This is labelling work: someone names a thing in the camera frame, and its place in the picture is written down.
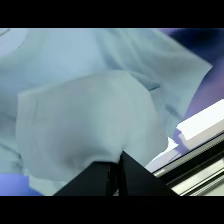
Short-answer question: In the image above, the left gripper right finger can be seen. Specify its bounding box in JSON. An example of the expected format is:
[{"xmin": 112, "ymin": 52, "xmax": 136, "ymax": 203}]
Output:
[{"xmin": 117, "ymin": 150, "xmax": 178, "ymax": 197}]

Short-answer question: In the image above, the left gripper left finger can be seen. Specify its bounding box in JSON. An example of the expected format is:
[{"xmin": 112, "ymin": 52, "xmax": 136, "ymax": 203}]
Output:
[{"xmin": 53, "ymin": 161, "xmax": 120, "ymax": 197}]

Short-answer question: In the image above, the pale blue T-shirt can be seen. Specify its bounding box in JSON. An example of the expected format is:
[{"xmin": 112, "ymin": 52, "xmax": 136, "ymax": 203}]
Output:
[{"xmin": 0, "ymin": 27, "xmax": 214, "ymax": 197}]

